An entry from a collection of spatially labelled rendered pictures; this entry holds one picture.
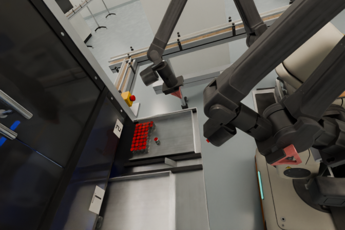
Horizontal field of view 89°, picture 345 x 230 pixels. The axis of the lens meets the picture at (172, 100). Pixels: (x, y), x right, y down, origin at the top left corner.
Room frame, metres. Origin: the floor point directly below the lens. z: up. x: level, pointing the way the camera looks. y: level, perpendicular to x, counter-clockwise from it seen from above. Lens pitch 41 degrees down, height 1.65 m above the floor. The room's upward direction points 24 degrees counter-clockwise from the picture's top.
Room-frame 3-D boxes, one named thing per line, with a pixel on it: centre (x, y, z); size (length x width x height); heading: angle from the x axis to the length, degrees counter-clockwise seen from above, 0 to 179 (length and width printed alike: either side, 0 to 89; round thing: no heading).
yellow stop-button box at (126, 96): (0.93, 0.27, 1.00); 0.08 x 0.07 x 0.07; 73
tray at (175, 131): (0.62, 0.12, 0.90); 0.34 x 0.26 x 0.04; 72
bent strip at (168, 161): (0.43, 0.07, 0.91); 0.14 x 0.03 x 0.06; 73
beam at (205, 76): (1.38, -0.63, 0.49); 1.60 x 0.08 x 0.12; 73
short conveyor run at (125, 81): (1.25, 0.32, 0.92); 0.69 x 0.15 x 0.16; 163
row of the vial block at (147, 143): (0.65, 0.21, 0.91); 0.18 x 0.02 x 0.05; 162
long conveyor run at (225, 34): (1.43, -0.49, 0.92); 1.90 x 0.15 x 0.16; 73
